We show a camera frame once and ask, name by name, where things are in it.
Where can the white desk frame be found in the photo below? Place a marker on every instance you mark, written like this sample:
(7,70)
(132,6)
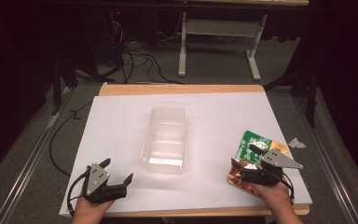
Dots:
(220,27)

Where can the green and red snack packet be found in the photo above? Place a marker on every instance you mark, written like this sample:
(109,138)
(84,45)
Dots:
(251,149)

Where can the crumpled white paper scrap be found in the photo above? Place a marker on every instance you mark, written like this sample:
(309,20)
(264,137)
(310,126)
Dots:
(296,143)

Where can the black computer tower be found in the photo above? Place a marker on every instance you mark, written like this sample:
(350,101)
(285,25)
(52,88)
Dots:
(104,34)

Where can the white paper sheet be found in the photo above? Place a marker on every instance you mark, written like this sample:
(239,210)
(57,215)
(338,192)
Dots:
(121,130)

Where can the clear plastic container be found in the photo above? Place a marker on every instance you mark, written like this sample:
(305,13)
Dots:
(165,141)

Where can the person's left hand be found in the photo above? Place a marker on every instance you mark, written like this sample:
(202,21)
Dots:
(90,210)

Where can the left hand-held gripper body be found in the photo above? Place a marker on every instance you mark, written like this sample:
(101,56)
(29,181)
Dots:
(98,183)

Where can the person's right hand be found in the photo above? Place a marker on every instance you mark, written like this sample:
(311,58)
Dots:
(272,196)

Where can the black metal stand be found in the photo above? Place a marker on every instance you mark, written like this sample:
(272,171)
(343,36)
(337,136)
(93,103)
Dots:
(310,93)
(57,90)

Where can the metal floor rail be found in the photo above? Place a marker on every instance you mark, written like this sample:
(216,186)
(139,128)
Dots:
(326,161)
(34,155)

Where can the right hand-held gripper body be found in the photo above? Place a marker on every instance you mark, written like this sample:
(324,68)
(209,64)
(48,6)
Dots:
(272,168)

